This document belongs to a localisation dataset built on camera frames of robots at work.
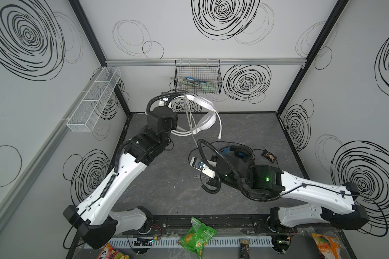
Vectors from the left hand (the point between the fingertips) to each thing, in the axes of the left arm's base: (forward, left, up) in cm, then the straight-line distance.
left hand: (165, 108), depth 65 cm
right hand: (-19, -15, -10) cm, 26 cm away
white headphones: (+3, -15, -6) cm, 16 cm away
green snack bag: (-39, -15, -35) cm, 55 cm away
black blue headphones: (-4, -37, -32) cm, 49 cm away
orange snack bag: (-41, -68, -35) cm, 87 cm away
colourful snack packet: (-46, +21, -37) cm, 63 cm away
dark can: (-44, -34, -38) cm, 67 cm away
